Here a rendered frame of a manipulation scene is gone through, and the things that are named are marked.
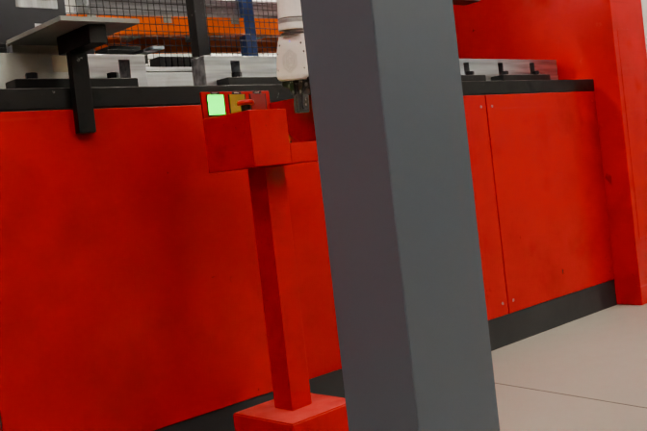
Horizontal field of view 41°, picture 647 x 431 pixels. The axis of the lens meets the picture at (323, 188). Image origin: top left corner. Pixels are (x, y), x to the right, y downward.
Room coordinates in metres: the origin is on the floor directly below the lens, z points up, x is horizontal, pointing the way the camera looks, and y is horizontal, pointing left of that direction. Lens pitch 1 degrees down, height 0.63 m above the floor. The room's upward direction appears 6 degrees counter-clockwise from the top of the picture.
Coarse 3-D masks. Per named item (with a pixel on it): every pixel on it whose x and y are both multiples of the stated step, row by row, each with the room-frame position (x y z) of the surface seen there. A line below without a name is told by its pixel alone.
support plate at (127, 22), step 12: (48, 24) 1.76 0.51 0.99; (60, 24) 1.76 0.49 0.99; (72, 24) 1.78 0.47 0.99; (84, 24) 1.79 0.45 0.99; (108, 24) 1.82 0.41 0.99; (120, 24) 1.83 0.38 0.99; (132, 24) 1.85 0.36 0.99; (24, 36) 1.84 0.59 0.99; (36, 36) 1.85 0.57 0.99; (48, 36) 1.87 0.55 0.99
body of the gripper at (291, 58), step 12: (288, 36) 1.89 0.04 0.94; (300, 36) 1.86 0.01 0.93; (288, 48) 1.89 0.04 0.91; (300, 48) 1.86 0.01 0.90; (276, 60) 1.92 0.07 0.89; (288, 60) 1.89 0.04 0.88; (300, 60) 1.86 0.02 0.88; (276, 72) 1.92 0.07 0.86; (288, 72) 1.89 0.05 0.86; (300, 72) 1.87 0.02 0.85
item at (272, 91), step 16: (528, 80) 3.04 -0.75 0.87; (544, 80) 3.11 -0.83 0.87; (560, 80) 3.18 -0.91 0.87; (576, 80) 3.25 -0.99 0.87; (592, 80) 3.33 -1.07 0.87; (0, 96) 1.76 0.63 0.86; (16, 96) 1.78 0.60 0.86; (32, 96) 1.81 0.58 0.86; (48, 96) 1.83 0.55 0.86; (64, 96) 1.85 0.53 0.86; (96, 96) 1.91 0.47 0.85; (112, 96) 1.93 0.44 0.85; (128, 96) 1.96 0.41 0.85; (144, 96) 1.99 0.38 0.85; (160, 96) 2.02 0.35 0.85; (176, 96) 2.05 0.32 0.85; (192, 96) 2.08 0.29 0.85; (272, 96) 2.25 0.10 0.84; (288, 96) 2.28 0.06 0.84
